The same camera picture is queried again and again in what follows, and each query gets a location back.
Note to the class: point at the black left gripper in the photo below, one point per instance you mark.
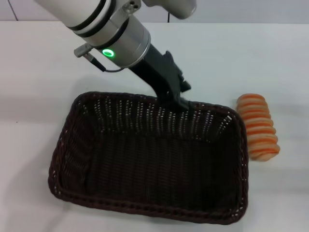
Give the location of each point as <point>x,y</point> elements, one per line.
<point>154,72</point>

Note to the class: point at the dark brown woven basket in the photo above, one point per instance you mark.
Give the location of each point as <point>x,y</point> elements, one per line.
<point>157,164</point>

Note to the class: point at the orange striped bread loaf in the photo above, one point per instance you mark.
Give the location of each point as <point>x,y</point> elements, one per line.
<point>262,130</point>

